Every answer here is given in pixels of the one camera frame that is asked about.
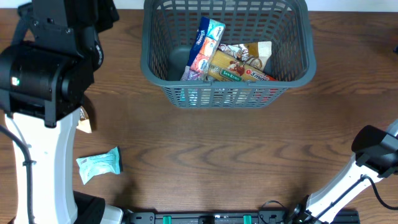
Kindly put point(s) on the Kleenex tissue multipack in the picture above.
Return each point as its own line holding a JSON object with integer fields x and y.
{"x": 206, "y": 43}

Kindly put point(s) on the San Remo pasta packet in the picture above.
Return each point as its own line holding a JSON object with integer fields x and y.
{"x": 226, "y": 68}

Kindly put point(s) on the beige brown snack pouch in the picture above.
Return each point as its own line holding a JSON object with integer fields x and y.
{"x": 256, "y": 54}

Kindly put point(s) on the beige snack bag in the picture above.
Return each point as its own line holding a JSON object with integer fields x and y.
{"x": 84, "y": 122}
{"x": 236, "y": 51}

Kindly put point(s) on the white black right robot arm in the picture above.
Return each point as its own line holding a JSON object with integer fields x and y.
{"x": 374, "y": 158}

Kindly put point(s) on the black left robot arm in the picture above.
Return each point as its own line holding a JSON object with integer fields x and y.
{"x": 45, "y": 72}

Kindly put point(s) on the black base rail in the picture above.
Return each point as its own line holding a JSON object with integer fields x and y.
{"x": 260, "y": 217}

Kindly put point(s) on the grey plastic basket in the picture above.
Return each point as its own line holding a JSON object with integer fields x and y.
{"x": 170, "y": 28}

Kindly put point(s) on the teal tissue pocket pack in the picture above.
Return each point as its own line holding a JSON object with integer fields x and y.
{"x": 100, "y": 164}

